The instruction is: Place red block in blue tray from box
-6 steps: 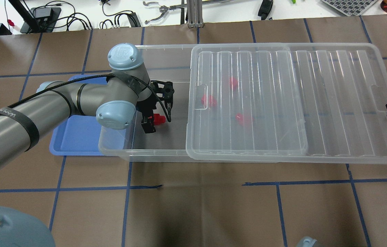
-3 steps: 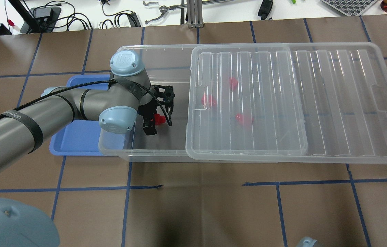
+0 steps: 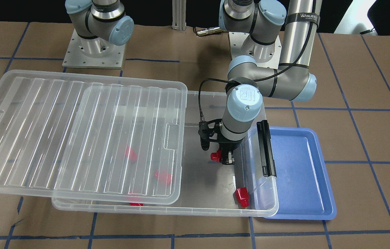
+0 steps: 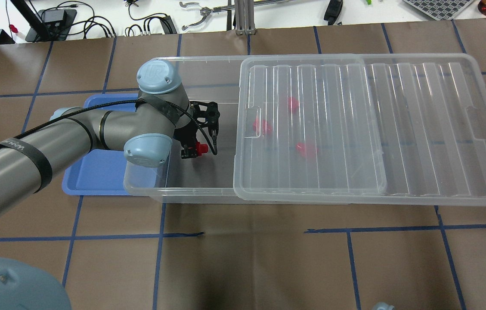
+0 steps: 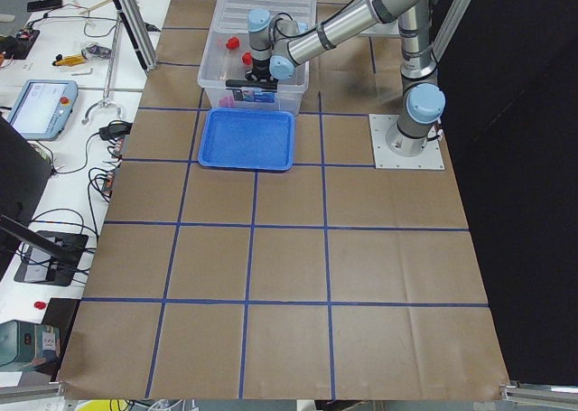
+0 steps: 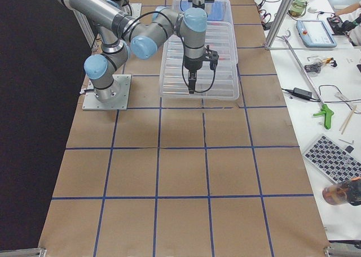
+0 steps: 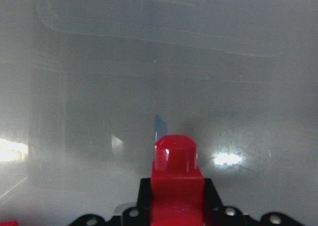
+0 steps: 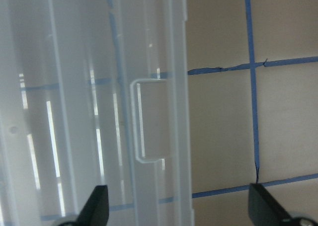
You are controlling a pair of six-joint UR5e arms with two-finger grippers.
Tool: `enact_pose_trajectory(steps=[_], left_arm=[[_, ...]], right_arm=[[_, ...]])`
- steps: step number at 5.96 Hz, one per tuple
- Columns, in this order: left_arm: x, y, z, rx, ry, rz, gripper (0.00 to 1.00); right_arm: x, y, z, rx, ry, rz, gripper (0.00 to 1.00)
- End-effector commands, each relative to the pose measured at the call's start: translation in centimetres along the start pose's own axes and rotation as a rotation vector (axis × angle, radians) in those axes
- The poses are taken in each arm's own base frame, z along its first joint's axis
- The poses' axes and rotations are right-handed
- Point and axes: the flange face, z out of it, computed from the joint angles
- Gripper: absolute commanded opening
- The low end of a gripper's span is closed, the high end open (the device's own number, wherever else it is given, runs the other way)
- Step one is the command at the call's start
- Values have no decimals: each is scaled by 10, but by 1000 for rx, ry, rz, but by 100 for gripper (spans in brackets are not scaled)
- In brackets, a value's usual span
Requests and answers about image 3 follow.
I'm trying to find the metal cable connector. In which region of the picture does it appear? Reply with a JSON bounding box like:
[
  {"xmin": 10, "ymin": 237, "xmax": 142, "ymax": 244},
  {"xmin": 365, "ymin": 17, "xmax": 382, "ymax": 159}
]
[{"xmin": 193, "ymin": 27, "xmax": 223, "ymax": 37}]

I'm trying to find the clear plastic box lid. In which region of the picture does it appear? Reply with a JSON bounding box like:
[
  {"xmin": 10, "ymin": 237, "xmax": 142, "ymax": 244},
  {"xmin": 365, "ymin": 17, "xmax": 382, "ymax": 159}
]
[{"xmin": 0, "ymin": 70, "xmax": 188, "ymax": 205}]

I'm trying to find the aluminium frame post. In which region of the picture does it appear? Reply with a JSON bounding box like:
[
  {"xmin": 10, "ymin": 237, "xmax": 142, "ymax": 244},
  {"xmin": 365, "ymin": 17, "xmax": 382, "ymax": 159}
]
[{"xmin": 171, "ymin": 0, "xmax": 187, "ymax": 33}]

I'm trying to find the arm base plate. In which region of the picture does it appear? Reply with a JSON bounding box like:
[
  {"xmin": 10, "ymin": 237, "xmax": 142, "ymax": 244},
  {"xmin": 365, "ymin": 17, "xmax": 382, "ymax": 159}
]
[
  {"xmin": 229, "ymin": 32, "xmax": 282, "ymax": 69},
  {"xmin": 62, "ymin": 30, "xmax": 126, "ymax": 69}
]

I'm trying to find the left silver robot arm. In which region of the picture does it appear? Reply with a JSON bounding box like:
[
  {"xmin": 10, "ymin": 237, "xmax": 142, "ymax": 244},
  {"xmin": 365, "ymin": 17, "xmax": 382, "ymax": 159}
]
[{"xmin": 199, "ymin": 0, "xmax": 322, "ymax": 165}]

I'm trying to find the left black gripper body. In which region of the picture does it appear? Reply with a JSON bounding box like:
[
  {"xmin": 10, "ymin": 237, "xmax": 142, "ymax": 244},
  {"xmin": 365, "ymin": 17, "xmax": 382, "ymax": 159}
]
[{"xmin": 198, "ymin": 119, "xmax": 247, "ymax": 153}]

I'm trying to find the red block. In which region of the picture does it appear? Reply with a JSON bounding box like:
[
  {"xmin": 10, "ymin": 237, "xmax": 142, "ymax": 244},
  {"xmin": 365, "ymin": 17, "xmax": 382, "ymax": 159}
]
[
  {"xmin": 210, "ymin": 152, "xmax": 217, "ymax": 162},
  {"xmin": 235, "ymin": 187, "xmax": 250, "ymax": 208},
  {"xmin": 154, "ymin": 170, "xmax": 172, "ymax": 186},
  {"xmin": 124, "ymin": 146, "xmax": 138, "ymax": 162}
]

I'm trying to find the black box latch handle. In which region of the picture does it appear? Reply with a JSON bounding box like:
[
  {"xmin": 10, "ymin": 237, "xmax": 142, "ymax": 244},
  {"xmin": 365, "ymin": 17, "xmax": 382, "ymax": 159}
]
[{"xmin": 256, "ymin": 120, "xmax": 277, "ymax": 177}]

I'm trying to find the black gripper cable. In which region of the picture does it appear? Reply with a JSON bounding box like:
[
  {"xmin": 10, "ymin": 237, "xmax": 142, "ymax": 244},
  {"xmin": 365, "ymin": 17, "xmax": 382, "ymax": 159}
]
[{"xmin": 198, "ymin": 0, "xmax": 316, "ymax": 120}]

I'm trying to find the clear plastic storage box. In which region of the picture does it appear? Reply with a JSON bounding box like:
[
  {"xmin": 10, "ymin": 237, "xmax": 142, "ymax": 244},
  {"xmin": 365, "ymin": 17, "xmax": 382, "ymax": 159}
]
[{"xmin": 52, "ymin": 91, "xmax": 279, "ymax": 216}]

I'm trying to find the red block front edge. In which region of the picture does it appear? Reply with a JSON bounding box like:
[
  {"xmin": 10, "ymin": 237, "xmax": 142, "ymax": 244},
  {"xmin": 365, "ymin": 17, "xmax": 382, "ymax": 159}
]
[{"xmin": 127, "ymin": 196, "xmax": 144, "ymax": 206}]

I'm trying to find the blue plastic tray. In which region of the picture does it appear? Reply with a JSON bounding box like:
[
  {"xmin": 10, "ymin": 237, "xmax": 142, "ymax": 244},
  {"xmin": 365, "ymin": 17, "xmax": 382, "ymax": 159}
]
[{"xmin": 270, "ymin": 127, "xmax": 337, "ymax": 220}]

